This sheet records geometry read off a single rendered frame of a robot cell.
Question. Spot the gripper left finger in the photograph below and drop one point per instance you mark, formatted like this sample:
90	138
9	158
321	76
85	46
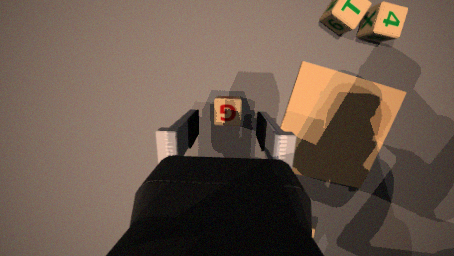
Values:
175	140

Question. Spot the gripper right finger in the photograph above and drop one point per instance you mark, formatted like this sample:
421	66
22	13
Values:
276	143

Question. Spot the orange flat mat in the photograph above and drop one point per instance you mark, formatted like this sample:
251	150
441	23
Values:
340	121

